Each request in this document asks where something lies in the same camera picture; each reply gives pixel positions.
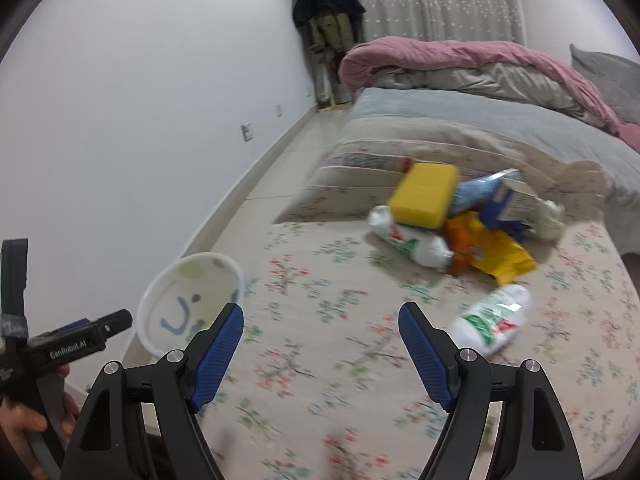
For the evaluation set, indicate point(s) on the pink duvet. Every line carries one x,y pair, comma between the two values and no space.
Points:
450,52

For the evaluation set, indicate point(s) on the yellow packet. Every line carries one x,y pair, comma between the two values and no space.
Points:
505,255

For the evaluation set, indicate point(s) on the blue milk carton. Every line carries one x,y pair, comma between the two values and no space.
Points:
515,200

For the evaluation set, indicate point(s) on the person's left hand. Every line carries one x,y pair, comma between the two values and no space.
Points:
20,417

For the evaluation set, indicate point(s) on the grey pillow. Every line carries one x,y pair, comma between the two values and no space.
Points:
610,85

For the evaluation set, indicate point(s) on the patterned grey curtain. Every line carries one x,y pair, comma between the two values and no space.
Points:
425,0

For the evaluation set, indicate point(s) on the white plastic bin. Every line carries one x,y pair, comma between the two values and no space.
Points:
170,290

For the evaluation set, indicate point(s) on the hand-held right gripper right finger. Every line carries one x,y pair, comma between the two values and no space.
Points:
425,355

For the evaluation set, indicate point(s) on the yellow and green sponge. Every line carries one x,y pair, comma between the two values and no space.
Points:
425,195

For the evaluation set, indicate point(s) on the grey blanket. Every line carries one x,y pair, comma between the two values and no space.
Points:
450,110

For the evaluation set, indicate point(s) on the orange wrapper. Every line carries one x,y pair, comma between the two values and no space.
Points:
457,240

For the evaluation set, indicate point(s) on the white wrapper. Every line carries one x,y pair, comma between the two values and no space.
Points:
550,222

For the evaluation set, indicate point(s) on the coat rack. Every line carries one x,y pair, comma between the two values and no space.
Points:
322,75

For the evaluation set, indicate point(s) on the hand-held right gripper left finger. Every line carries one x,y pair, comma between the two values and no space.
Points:
220,350

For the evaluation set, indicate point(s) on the olive jacket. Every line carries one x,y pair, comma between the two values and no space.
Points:
332,32

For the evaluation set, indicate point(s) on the white bottle green red label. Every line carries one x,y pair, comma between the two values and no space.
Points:
420,247
490,320

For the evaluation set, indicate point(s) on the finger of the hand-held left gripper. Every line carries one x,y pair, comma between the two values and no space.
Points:
119,322

